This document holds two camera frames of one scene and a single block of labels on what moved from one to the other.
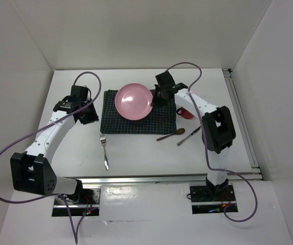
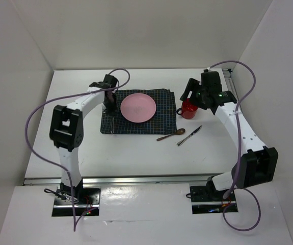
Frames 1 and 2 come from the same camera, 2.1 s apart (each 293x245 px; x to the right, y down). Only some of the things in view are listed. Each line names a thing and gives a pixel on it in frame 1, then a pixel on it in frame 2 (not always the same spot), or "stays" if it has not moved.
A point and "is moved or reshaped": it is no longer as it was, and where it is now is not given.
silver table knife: (182, 140) stays
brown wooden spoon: (178, 131) stays
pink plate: (133, 101) is moved or reshaped
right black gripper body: (159, 99) to (197, 96)
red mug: (184, 113) stays
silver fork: (103, 139) to (113, 121)
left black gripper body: (89, 115) to (110, 104)
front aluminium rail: (163, 180) stays
